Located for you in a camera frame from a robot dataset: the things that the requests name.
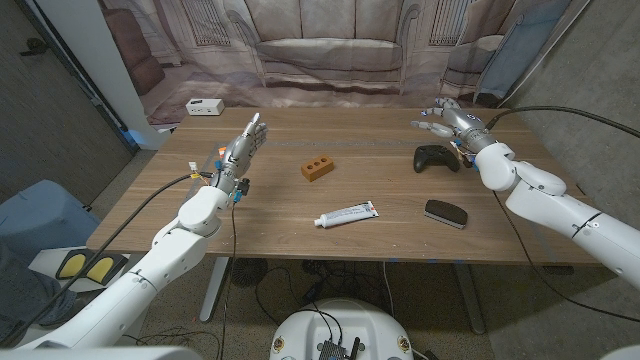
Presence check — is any blue plastic chair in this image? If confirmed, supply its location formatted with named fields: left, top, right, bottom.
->
left=0, top=179, right=101, bottom=266

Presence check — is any white power box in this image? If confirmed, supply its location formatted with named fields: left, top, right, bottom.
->
left=185, top=97, right=226, bottom=117

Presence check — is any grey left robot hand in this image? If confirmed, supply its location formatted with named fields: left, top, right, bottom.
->
left=214, top=112, right=270, bottom=195

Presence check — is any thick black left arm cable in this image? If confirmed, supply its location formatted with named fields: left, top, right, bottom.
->
left=0, top=171, right=216, bottom=346

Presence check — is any black computer module with antenna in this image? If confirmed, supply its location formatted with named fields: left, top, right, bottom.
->
left=317, top=337, right=362, bottom=360

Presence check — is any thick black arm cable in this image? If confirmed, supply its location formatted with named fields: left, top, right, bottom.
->
left=485, top=105, right=640, bottom=140
left=0, top=171, right=216, bottom=346

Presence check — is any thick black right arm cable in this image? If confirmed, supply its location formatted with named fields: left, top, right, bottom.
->
left=485, top=105, right=640, bottom=140

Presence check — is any black round floor fan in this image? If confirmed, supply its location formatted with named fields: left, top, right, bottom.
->
left=229, top=257, right=269, bottom=289

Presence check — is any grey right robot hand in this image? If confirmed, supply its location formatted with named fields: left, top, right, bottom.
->
left=410, top=97, right=497, bottom=154

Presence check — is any orange brick block with holes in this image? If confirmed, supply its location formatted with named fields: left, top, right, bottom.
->
left=300, top=154, right=336, bottom=183

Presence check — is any white toothpaste tube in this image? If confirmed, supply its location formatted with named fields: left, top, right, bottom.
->
left=313, top=200, right=380, bottom=230

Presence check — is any black game controller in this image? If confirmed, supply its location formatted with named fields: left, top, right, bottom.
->
left=412, top=144, right=461, bottom=175

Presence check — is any yellow foot pedal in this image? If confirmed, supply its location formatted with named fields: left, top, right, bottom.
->
left=87, top=255, right=115, bottom=284
left=58, top=252, right=87, bottom=279

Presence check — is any thin black left wrist cable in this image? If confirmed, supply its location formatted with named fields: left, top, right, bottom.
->
left=219, top=199, right=237, bottom=360

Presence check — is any black board eraser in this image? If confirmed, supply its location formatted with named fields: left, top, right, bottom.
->
left=423, top=199, right=470, bottom=231

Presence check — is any grey metal table leg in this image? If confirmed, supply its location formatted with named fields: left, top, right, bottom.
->
left=452, top=263, right=487, bottom=335
left=199, top=257, right=231, bottom=324

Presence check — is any printed sofa room backdrop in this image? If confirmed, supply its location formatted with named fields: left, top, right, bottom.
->
left=97, top=0, right=574, bottom=126

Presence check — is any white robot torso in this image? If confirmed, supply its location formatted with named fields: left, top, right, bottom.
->
left=269, top=298, right=415, bottom=360

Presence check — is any thin braided right wrist cable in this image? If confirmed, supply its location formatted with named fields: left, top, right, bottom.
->
left=492, top=189, right=640, bottom=324

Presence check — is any person leg in jeans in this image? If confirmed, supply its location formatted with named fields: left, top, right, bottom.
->
left=0, top=239, right=101, bottom=344

